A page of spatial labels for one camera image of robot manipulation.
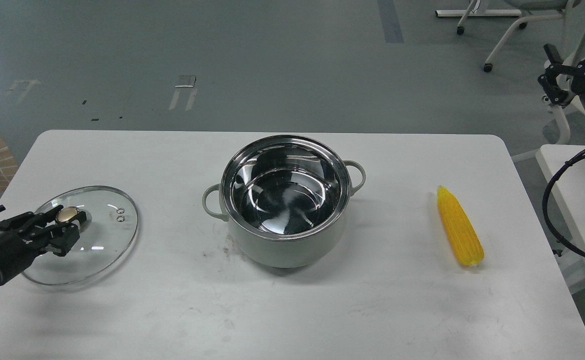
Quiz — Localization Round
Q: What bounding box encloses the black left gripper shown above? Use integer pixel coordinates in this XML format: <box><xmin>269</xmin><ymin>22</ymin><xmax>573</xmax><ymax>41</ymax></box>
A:
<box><xmin>0</xmin><ymin>205</ymin><xmax>80</xmax><ymax>286</ymax></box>

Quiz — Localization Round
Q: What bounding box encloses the glass pot lid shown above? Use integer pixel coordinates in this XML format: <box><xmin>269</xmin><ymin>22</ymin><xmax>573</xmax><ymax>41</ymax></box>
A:
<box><xmin>22</xmin><ymin>186</ymin><xmax>139</xmax><ymax>286</ymax></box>

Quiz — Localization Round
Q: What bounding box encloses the yellow corn cob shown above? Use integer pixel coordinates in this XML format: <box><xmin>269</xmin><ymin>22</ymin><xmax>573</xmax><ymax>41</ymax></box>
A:
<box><xmin>436</xmin><ymin>186</ymin><xmax>485</xmax><ymax>268</ymax></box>

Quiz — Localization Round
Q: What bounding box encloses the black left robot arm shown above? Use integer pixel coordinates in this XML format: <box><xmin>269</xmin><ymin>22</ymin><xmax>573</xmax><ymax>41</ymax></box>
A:
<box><xmin>0</xmin><ymin>205</ymin><xmax>89</xmax><ymax>287</ymax></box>

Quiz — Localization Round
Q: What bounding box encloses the pale green metal pot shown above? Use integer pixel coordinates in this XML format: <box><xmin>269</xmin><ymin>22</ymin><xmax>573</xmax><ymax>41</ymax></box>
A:
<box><xmin>201</xmin><ymin>134</ymin><xmax>367</xmax><ymax>269</ymax></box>

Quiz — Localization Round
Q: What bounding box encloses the white office chair base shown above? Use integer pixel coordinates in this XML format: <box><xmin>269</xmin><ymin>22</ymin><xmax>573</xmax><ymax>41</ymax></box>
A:
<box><xmin>435</xmin><ymin>0</ymin><xmax>581</xmax><ymax>73</ymax></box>

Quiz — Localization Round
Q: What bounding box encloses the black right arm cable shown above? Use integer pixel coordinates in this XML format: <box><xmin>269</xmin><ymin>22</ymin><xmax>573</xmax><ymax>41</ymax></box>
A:
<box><xmin>542</xmin><ymin>145</ymin><xmax>585</xmax><ymax>271</ymax></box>

